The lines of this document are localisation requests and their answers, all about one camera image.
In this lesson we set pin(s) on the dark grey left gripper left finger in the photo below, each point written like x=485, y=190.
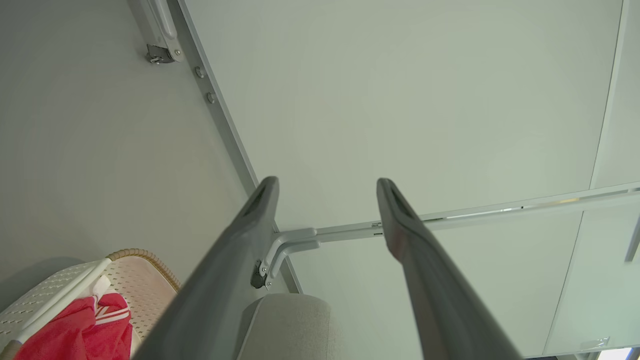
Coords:
x=220, y=280

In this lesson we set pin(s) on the round grey rail bolt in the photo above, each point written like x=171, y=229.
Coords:
x=211, y=97
x=200, y=72

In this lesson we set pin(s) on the black caster wheel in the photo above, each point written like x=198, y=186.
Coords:
x=258, y=277
x=157, y=54

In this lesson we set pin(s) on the red and white shirt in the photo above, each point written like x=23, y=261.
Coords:
x=75, y=332

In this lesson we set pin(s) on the grey fabric cushion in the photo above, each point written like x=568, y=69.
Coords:
x=290, y=325

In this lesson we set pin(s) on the cream perforated laundry basket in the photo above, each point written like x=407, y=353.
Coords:
x=135, y=285

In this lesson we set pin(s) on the grey single partition foot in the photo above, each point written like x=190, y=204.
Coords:
x=162, y=22

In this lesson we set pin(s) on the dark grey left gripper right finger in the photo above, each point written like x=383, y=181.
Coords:
x=435, y=290

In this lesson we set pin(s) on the grey double partition foot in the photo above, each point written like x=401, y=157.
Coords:
x=292, y=240

